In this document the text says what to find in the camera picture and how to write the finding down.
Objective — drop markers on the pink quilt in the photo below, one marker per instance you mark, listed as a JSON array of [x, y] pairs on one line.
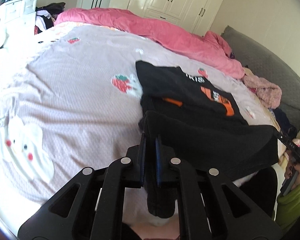
[[152, 27]]

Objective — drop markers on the white wardrobe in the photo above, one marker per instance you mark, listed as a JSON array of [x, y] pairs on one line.
[[175, 0]]

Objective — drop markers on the fluffy pink garment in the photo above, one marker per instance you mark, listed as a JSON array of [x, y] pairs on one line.
[[265, 90]]

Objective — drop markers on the lilac strawberry print bedsheet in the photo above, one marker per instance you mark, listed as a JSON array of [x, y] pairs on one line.
[[77, 100]]

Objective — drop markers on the white drawer cabinet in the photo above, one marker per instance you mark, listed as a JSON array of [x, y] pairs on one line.
[[17, 7]]

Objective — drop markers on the pile of dark clothes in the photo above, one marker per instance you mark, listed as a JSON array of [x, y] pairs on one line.
[[50, 12]]

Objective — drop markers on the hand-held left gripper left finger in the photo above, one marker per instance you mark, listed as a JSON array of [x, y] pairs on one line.
[[140, 160]]

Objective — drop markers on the dark blue garment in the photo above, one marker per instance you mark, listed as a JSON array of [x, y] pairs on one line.
[[286, 121]]

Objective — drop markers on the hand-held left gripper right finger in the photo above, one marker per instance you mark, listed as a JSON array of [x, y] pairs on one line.
[[158, 160]]

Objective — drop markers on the grey quilted headboard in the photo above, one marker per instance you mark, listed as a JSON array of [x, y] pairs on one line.
[[277, 75]]

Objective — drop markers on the black long-sleeved shirt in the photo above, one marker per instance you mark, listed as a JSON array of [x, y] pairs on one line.
[[190, 100]]

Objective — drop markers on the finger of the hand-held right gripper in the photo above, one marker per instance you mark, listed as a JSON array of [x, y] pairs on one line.
[[279, 134]]

